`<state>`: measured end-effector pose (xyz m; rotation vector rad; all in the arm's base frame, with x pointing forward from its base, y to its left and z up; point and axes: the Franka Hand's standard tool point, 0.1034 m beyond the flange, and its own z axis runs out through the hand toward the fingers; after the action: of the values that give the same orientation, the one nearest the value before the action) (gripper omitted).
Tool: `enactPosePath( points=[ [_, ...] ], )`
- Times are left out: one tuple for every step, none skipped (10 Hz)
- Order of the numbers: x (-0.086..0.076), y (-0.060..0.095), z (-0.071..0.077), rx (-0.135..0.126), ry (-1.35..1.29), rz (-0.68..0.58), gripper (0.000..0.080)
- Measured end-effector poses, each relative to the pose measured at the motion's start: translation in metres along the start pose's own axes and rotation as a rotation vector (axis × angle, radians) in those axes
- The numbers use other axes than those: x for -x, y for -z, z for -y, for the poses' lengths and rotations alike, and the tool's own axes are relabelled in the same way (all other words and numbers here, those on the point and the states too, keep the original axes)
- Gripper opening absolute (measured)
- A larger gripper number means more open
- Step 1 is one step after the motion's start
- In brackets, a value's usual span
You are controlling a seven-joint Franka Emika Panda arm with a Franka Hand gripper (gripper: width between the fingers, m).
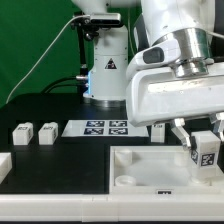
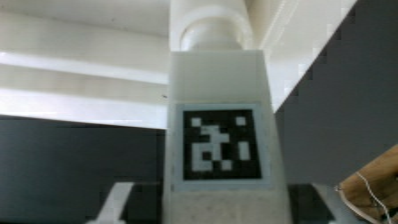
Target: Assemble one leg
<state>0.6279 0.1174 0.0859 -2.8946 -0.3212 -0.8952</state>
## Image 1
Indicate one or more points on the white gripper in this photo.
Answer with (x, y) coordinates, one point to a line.
(155, 95)

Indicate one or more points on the white square tabletop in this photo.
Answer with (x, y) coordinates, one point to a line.
(155, 170)

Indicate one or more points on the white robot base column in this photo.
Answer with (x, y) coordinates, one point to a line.
(107, 79)

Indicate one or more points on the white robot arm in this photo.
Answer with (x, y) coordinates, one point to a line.
(154, 56)

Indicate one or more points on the white sheet with tags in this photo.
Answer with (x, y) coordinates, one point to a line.
(103, 128)

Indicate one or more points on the white obstacle fence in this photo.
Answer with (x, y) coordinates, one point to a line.
(112, 207)

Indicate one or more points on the silver camera on mount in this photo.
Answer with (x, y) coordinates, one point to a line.
(105, 19)

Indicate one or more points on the black camera stand pole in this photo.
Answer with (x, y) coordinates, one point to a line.
(86, 32)

